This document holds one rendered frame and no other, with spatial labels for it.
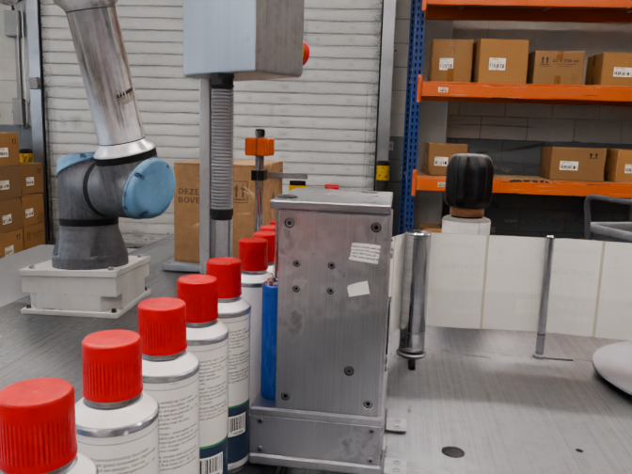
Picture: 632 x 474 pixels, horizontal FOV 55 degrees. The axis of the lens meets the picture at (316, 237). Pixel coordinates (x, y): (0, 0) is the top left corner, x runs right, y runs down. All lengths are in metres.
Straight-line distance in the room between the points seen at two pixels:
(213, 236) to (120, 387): 0.69
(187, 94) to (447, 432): 5.05
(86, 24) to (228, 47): 0.34
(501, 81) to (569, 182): 0.91
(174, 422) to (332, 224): 0.22
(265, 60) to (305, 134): 4.54
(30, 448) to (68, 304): 1.02
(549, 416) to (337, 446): 0.30
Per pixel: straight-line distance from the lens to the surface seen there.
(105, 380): 0.37
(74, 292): 1.31
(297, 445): 0.62
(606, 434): 0.79
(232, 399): 0.60
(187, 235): 1.68
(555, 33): 5.82
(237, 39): 0.90
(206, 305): 0.50
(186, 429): 0.45
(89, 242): 1.30
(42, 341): 1.19
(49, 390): 0.31
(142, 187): 1.17
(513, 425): 0.77
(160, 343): 0.43
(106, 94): 1.18
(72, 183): 1.29
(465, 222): 1.08
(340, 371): 0.59
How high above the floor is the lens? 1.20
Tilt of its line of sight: 10 degrees down
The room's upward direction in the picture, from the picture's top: 2 degrees clockwise
